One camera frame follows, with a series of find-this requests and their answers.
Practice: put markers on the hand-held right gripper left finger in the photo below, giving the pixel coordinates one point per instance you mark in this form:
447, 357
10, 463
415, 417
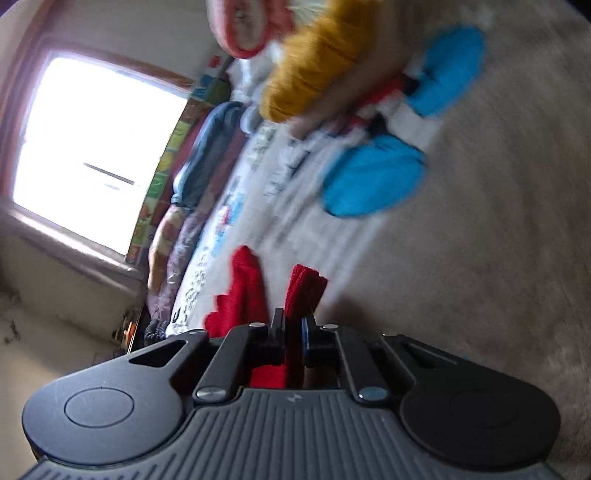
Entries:
278, 334

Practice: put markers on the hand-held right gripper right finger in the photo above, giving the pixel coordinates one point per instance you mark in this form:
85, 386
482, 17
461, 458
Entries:
305, 333

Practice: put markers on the red knitted sweater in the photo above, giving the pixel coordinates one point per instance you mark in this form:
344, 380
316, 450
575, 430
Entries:
251, 295

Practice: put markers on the purple quilt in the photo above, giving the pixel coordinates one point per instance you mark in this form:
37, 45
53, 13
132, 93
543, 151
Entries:
175, 277

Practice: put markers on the cartoon print pillow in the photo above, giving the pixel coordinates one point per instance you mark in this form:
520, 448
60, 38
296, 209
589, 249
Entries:
161, 244

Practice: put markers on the cluttered dark desk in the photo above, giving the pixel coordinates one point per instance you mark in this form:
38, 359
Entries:
124, 330

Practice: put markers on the colourful printed headboard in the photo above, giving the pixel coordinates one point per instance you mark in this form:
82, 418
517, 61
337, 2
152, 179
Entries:
175, 152

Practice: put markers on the beige folded garment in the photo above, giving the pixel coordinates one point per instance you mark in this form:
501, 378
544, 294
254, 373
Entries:
360, 101

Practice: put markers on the window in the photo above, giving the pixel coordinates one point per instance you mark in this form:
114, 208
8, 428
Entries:
97, 147

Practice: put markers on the yellow knitted sweater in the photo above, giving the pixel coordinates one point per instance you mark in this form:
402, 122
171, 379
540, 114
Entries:
314, 69

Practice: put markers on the pink rolled quilt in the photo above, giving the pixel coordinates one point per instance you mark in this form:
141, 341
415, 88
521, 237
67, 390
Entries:
240, 27

